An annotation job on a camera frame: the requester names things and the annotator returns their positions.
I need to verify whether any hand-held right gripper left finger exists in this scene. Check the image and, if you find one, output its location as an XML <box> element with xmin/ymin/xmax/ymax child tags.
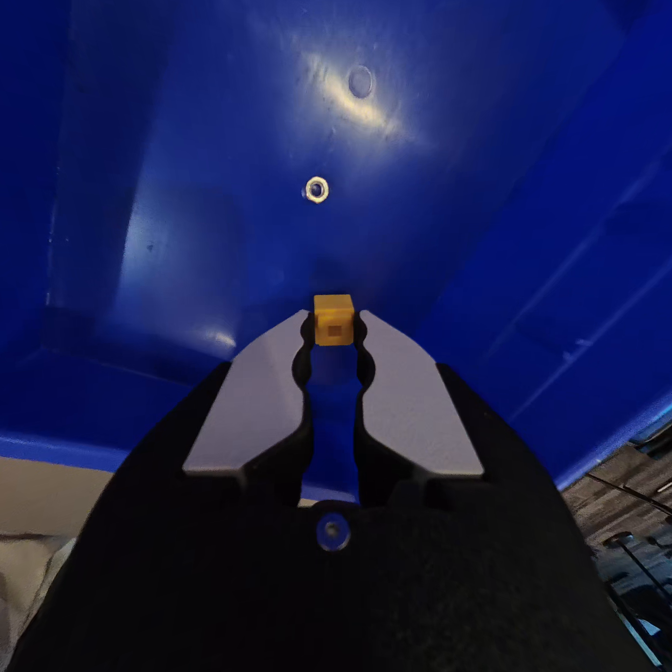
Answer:
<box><xmin>182</xmin><ymin>309</ymin><xmax>316</xmax><ymax>502</ymax></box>

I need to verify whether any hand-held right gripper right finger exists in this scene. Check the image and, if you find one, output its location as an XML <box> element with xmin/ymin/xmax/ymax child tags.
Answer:
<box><xmin>353</xmin><ymin>309</ymin><xmax>486</xmax><ymax>506</ymax></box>

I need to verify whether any small yellow cube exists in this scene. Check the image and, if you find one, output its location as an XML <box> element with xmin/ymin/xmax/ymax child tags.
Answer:
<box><xmin>313</xmin><ymin>294</ymin><xmax>356</xmax><ymax>347</ymax></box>

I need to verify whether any blue plastic bin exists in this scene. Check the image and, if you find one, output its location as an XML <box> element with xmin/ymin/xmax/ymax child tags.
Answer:
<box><xmin>0</xmin><ymin>0</ymin><xmax>672</xmax><ymax>505</ymax></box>

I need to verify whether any person's light shirt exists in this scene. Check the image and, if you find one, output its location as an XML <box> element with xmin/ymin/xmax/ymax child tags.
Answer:
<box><xmin>0</xmin><ymin>533</ymin><xmax>74</xmax><ymax>654</ymax></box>

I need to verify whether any black cable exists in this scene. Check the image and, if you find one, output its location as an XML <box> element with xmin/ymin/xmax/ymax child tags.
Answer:
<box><xmin>585</xmin><ymin>471</ymin><xmax>672</xmax><ymax>518</ymax></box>

